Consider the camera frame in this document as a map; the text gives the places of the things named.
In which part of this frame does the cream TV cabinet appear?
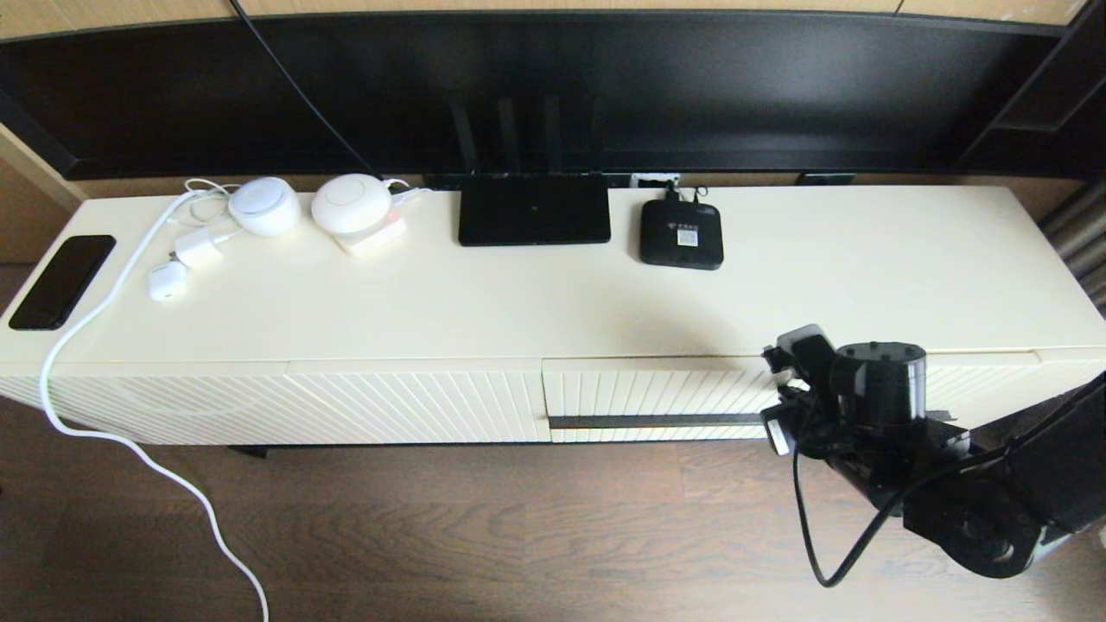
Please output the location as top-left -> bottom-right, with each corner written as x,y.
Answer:
0,186 -> 1106,459

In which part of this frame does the cream drawer with black handle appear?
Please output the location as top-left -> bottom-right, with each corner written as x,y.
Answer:
543,352 -> 1042,444

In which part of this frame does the thin white charger cable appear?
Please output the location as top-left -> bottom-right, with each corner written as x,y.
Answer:
168,178 -> 243,226

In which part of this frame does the white earbuds case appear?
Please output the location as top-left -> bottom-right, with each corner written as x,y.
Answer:
148,261 -> 188,301

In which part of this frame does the black wall shelf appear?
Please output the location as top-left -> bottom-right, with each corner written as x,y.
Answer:
955,0 -> 1106,178

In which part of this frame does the thick white power cable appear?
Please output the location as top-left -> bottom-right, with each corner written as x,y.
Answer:
39,190 -> 270,622

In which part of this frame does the grey curtain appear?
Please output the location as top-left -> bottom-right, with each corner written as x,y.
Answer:
1037,177 -> 1106,312

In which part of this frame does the white round puck device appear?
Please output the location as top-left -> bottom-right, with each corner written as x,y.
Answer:
311,174 -> 394,235

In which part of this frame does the black smartphone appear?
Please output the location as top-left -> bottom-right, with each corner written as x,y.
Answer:
9,234 -> 118,332

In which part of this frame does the cream square socket block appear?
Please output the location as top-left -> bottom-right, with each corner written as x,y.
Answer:
333,215 -> 409,257

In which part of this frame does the black router with antennas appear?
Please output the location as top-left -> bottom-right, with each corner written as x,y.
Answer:
448,93 -> 613,248

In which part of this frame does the black square set-top box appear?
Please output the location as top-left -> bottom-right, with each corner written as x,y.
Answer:
639,200 -> 725,272

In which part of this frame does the thin black hanging cable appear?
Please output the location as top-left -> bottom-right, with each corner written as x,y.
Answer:
226,0 -> 381,178

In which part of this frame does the black flat television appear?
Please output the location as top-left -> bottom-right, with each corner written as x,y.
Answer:
0,10 -> 1072,184

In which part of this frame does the white charger adapter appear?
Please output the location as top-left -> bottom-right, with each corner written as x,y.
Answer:
173,225 -> 238,272

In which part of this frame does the small white dome speaker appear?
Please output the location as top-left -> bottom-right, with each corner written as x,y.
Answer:
229,176 -> 303,238

